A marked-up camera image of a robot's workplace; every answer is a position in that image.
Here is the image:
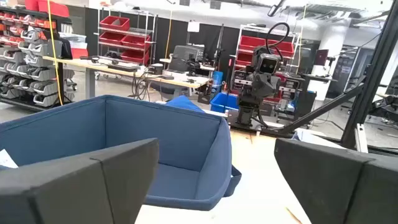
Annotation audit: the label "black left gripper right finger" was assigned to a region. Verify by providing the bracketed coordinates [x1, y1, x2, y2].
[274, 138, 398, 224]

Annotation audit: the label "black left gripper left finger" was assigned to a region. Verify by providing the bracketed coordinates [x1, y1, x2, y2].
[0, 138, 160, 224]

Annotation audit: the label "patterned light blue gown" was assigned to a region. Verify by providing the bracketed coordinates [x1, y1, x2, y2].
[294, 128, 345, 149]

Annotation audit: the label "dark blue cloth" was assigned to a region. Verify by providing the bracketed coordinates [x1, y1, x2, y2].
[165, 95, 206, 113]

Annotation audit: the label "blue fabric basket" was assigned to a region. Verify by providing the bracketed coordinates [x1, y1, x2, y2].
[0, 95, 243, 212]

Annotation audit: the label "red plastic storage bin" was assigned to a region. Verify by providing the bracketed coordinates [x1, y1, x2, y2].
[24, 0, 70, 18]

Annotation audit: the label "blue plastic tote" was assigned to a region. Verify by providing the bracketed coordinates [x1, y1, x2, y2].
[210, 92, 240, 114]

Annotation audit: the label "blue canister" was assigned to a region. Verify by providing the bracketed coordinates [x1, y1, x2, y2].
[212, 70, 224, 94]

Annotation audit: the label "silver aluminium extrusion bar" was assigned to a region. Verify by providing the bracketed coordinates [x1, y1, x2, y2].
[354, 123, 369, 154]

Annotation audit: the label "dark computer monitor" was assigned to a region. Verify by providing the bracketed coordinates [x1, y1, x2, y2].
[315, 49, 330, 67]

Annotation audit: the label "grey machine box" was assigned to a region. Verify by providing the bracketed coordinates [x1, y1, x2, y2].
[169, 45, 205, 73]

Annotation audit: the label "storage rack with grey bins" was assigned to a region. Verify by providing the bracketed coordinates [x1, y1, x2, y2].
[0, 6, 75, 111]

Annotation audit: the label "wooden workbench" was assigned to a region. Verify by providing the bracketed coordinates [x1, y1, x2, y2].
[42, 55, 211, 100]

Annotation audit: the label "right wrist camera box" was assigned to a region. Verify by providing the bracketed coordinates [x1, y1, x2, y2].
[259, 52, 280, 75]

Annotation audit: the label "wire shelf with red bins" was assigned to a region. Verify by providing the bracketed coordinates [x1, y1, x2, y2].
[231, 24, 301, 105]
[95, 7, 157, 67]

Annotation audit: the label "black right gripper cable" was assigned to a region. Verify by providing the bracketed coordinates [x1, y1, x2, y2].
[265, 21, 291, 62]

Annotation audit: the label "black metal table frame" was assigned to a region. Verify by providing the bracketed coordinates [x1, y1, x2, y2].
[269, 0, 398, 155]

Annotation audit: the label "yellow hanging cable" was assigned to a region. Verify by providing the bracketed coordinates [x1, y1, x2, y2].
[164, 9, 174, 60]
[46, 0, 64, 106]

